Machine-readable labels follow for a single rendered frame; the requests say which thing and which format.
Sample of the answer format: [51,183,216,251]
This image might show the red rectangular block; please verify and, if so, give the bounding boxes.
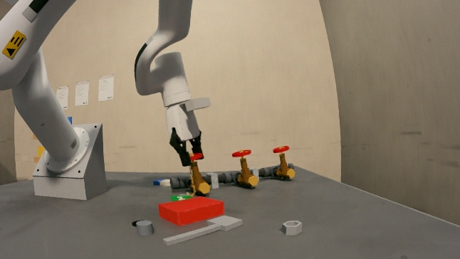
[158,196,224,226]

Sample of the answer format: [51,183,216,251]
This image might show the grey cylinder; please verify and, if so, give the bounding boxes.
[136,221,154,236]

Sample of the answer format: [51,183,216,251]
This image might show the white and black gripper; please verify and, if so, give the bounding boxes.
[165,104,203,167]

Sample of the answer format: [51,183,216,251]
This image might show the grey pipe with three brass valves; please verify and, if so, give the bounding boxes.
[169,146,295,194]

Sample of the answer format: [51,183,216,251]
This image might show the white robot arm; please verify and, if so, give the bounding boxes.
[0,0,211,173]

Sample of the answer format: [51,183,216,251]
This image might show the grey hex nut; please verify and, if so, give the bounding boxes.
[282,221,302,236]

